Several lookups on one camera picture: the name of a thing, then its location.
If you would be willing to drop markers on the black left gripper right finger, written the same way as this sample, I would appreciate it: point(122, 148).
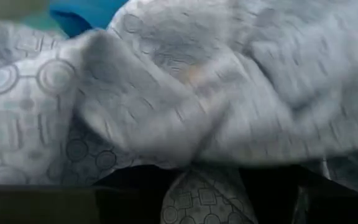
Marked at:
point(275, 199)

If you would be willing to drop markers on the blue and turquoise garment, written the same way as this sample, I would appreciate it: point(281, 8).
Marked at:
point(85, 12)

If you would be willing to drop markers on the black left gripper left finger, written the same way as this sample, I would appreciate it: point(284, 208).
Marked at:
point(120, 202)

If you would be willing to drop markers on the light patterned garment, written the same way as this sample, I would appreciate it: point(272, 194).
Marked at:
point(197, 93)

